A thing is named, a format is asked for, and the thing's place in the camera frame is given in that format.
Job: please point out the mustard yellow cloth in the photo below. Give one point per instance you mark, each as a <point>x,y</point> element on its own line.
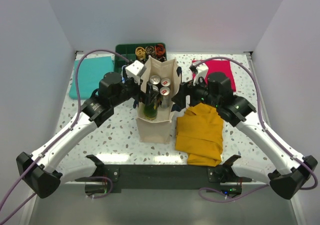
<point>199,135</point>

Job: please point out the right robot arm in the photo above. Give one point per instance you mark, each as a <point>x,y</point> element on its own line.
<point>289,170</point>

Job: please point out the red tab can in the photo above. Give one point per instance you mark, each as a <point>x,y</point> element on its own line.
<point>165,82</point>
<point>164,97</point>

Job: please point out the silver top can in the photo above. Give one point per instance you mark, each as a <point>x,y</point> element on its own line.
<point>155,80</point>

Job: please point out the black white rolled tie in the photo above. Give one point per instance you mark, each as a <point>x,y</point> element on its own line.
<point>143,61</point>

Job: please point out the green glass bottle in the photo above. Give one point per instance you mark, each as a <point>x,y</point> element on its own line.
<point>150,112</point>

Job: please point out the green compartment tray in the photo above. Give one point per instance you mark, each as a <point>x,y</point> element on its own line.
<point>128,50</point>

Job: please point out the brown pink rolled tie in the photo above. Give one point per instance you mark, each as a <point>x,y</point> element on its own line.
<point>162,59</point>

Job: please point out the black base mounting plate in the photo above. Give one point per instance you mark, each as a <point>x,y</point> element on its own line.
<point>160,177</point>

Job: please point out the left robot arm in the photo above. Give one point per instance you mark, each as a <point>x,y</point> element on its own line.
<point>39,170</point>

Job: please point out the orange black rolled tie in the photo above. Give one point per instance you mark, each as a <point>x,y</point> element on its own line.
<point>160,50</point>

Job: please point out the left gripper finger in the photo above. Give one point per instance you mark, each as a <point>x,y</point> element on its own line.
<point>149,87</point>
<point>153,99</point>

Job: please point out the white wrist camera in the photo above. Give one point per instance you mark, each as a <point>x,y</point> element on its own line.
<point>135,71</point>
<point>199,70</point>

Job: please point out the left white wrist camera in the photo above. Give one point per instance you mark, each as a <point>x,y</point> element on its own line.
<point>135,71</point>

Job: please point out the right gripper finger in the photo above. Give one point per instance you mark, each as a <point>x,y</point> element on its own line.
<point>185,88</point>
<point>180,100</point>

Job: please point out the yellow rolled tie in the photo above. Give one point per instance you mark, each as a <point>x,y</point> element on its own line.
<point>140,53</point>

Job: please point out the red folded cloth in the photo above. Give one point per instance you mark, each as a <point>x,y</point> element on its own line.
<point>222,68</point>

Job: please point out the beige canvas tote bag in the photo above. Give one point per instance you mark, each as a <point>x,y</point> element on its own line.
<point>158,130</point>

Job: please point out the brown patterned rolled tie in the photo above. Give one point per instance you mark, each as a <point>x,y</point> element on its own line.
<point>150,51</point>

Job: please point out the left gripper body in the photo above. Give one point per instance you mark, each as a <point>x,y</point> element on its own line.
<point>131,89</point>

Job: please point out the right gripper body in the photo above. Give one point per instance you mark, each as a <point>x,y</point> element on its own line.
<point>201,94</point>

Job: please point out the teal folded cloth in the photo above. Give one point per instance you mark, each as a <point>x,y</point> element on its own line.
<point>90,72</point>

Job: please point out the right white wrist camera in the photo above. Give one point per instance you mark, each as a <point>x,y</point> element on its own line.
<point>199,70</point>

